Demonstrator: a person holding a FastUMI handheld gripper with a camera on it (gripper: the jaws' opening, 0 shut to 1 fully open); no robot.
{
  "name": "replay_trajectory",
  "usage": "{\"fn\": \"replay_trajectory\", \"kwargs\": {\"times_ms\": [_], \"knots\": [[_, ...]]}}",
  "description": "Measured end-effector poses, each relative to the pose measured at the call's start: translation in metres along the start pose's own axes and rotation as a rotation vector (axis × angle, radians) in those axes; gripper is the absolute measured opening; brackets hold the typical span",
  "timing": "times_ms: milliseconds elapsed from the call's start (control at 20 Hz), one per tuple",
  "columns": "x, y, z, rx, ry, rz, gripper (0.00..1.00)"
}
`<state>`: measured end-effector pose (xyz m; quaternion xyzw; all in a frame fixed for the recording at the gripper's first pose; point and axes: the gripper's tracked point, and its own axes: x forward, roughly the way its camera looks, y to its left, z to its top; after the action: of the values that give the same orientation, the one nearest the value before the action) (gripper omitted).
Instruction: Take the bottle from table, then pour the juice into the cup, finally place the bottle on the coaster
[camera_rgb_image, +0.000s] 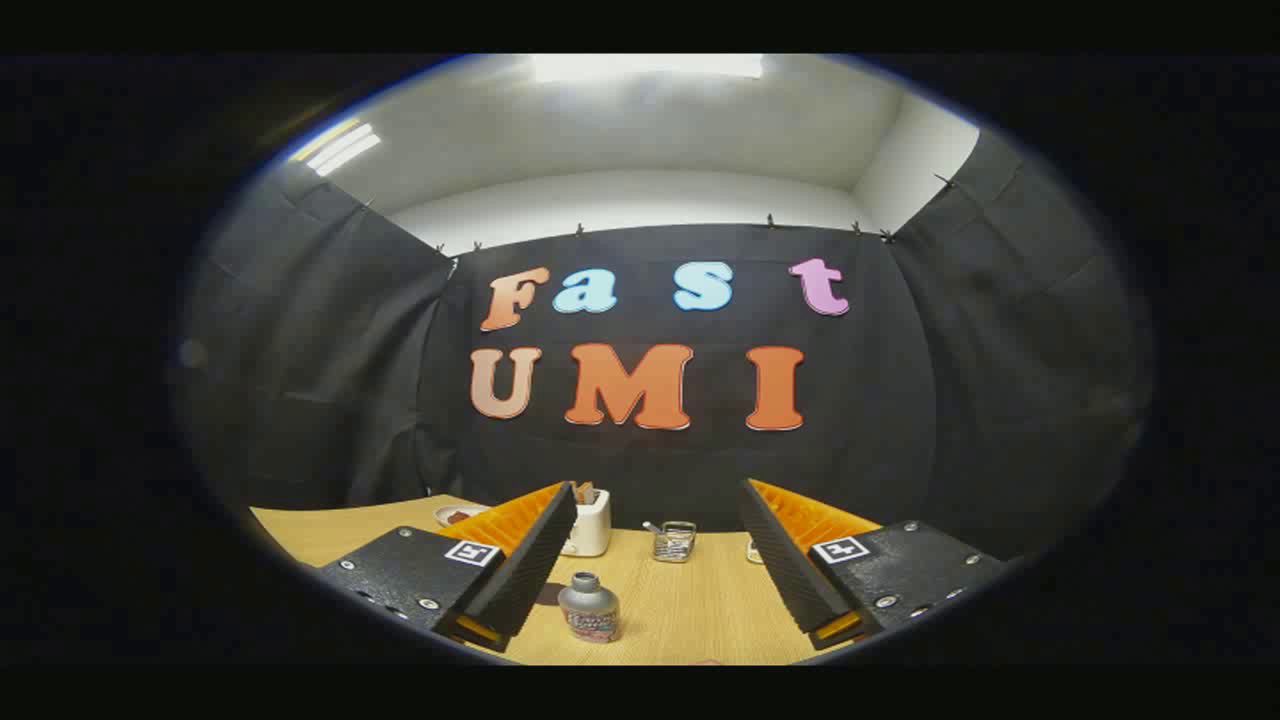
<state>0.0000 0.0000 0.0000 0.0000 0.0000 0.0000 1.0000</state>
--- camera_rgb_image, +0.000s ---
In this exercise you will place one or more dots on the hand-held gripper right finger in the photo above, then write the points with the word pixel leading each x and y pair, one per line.
pixel 785 570

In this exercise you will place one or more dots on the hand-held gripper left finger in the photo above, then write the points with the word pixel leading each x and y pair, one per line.
pixel 525 580

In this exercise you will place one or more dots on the dark brown round coaster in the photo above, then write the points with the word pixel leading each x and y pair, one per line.
pixel 550 595

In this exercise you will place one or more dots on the silver juice bottle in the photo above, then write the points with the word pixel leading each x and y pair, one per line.
pixel 590 612

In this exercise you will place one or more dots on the small glass dish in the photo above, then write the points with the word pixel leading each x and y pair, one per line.
pixel 753 552

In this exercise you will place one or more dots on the white holder box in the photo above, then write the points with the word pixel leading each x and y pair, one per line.
pixel 592 530

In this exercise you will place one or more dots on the wooden table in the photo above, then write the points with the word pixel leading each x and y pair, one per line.
pixel 690 610

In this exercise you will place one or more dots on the small white plate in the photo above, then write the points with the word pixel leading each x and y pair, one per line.
pixel 446 511

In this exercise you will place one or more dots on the small glass jar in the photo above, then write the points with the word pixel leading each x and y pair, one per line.
pixel 676 545

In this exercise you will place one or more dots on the ceiling light panel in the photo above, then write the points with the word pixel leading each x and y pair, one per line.
pixel 650 66
pixel 338 148

